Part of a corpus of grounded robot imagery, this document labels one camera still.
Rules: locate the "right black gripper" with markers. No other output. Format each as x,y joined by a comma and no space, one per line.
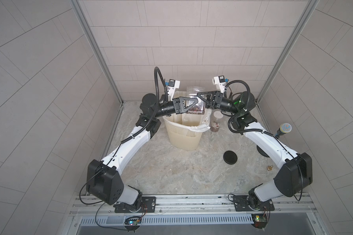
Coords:
217,100

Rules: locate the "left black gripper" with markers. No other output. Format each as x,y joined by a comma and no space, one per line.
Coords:
176,105

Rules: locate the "black lidded glass jar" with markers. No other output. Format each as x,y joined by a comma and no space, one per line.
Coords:
199,107

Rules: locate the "black round jar lid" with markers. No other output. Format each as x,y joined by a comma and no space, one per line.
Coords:
230,157

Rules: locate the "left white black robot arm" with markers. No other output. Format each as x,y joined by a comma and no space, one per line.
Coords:
104,177

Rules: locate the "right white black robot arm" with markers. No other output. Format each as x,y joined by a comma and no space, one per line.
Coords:
295,169

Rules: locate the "white lidded glass jar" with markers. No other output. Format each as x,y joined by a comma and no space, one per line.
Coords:
216,120

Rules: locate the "white plastic bin liner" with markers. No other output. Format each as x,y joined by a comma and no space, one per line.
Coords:
194,122

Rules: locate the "cream woven waste bin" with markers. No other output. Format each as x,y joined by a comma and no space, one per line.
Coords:
183,138

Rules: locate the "black stand with round top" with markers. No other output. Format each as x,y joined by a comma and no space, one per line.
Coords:
283,129

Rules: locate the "left green circuit board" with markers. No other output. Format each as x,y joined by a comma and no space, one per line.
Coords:
132,221

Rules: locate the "green circuit board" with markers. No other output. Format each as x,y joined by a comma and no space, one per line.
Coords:
260,221
132,221

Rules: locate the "right green circuit board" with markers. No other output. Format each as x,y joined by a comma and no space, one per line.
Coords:
260,221

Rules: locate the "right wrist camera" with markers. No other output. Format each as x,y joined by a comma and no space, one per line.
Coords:
220,83

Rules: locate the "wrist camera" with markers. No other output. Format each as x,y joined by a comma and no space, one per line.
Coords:
220,83
172,85

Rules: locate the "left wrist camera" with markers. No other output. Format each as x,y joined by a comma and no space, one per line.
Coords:
172,85

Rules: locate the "aluminium mounting rail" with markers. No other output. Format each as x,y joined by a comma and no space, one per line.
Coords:
194,204

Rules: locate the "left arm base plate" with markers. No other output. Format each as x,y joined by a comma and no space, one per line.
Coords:
144,204

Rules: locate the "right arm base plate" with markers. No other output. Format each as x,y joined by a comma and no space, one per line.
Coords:
249,203

